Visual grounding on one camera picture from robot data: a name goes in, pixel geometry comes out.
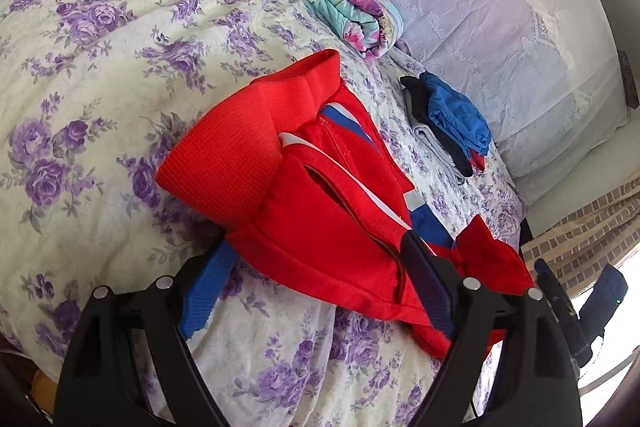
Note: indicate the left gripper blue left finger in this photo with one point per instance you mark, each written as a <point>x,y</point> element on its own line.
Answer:
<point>202,293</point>

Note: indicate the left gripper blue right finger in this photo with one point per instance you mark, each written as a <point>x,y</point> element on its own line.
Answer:
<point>434,279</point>

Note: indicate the red track pants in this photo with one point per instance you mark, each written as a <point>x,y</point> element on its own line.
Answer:
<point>295,172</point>

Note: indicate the beige checked curtain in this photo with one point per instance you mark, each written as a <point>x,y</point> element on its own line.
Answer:
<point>603,232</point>

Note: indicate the folded red garment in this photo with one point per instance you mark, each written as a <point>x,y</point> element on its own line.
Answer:
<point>477,161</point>

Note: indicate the folded grey garment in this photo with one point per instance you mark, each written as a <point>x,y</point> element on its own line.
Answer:
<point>425,135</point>

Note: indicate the folded blue garment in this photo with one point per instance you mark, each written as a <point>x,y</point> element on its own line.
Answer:
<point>452,112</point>

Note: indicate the folded black garment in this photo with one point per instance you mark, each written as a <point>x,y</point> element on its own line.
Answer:
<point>420,98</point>

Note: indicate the purple floral bedsheet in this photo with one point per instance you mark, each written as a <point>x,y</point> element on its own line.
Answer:
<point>107,107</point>

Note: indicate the white lace covered bedding pile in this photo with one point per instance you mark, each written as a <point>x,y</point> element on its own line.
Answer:
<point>544,73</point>

